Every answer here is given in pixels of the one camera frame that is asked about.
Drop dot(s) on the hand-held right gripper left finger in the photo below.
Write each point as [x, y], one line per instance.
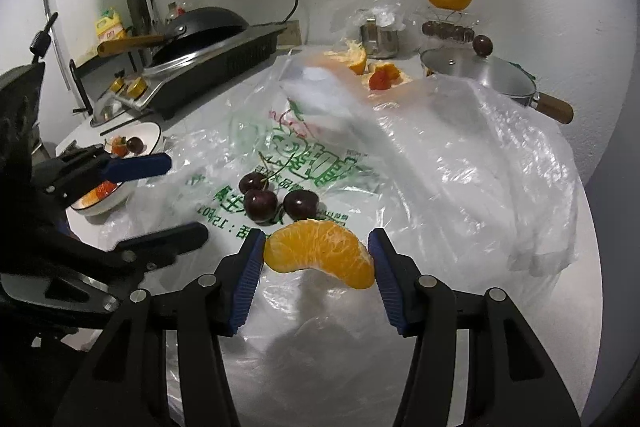
[247, 282]

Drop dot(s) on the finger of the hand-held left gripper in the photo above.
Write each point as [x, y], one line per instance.
[170, 239]
[140, 166]

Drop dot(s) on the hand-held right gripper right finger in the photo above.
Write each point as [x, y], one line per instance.
[390, 282]

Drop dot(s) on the white bowl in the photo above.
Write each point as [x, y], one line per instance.
[147, 137]

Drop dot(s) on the peeled orange segment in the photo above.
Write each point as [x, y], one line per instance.
[320, 252]
[87, 198]

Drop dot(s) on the small yellow tin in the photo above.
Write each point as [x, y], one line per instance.
[119, 84]
[136, 88]

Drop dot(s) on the black metal rack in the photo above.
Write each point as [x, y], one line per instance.
[75, 82]

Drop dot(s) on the clear printed plastic bag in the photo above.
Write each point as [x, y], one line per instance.
[450, 187]

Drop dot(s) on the black induction cooker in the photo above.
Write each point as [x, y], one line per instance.
[240, 57]

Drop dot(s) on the small clear bottle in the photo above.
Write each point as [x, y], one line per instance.
[172, 13]
[185, 1]

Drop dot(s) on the orange peel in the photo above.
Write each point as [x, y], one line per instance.
[350, 57]
[387, 76]

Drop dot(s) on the steel cup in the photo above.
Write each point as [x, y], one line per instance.
[380, 41]

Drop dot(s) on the dark brown ball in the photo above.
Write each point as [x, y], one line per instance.
[482, 44]

